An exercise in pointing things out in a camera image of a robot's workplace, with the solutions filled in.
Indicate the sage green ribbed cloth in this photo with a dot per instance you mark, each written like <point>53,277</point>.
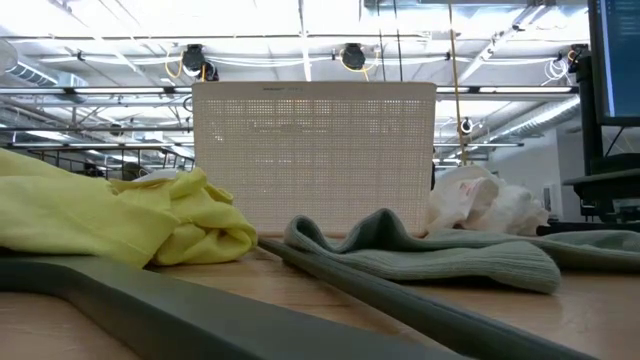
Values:
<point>450,265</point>

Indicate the white perforated plastic basket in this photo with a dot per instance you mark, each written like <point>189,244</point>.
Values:
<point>315,160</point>

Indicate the white cloth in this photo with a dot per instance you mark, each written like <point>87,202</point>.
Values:
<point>480,200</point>

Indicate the long ceiling light bar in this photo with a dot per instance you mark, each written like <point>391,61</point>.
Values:
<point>100,90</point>

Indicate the yellow cloth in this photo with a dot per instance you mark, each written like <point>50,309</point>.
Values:
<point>75,215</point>

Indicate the computer monitor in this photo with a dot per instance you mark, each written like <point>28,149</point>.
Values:
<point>620,60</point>

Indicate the dark grey V-shaped bracket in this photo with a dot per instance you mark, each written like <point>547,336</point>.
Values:
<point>200,320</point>

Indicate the silver ventilation duct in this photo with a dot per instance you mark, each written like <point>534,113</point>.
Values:
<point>535,120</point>
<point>35,77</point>

